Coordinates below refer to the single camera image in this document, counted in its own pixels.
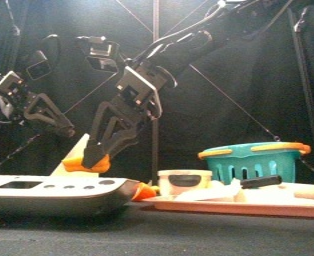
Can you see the white toy kitchen scale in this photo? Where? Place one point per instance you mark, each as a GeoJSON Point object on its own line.
{"type": "Point", "coordinates": [53, 195]}

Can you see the small cup with yellow rim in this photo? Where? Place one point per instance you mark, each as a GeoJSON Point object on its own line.
{"type": "Point", "coordinates": [185, 181]}

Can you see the teal plastic basket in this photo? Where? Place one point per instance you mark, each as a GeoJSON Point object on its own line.
{"type": "Point", "coordinates": [257, 163]}

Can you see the red-orange toy vegetable piece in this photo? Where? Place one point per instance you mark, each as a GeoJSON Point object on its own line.
{"type": "Point", "coordinates": [143, 192]}

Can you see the white toy carton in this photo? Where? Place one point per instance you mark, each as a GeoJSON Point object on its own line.
{"type": "Point", "coordinates": [73, 156]}

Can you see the orange toy squash half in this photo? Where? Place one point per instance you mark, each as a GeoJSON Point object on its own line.
{"type": "Point", "coordinates": [86, 165]}

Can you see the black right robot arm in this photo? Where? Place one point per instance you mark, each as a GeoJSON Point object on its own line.
{"type": "Point", "coordinates": [194, 43]}

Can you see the white toy food slab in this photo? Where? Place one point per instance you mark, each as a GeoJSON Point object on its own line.
{"type": "Point", "coordinates": [208, 193]}

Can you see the black frame post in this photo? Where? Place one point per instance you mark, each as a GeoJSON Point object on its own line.
{"type": "Point", "coordinates": [155, 146]}

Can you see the pink cutting board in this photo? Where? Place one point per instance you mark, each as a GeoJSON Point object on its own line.
{"type": "Point", "coordinates": [234, 207]}

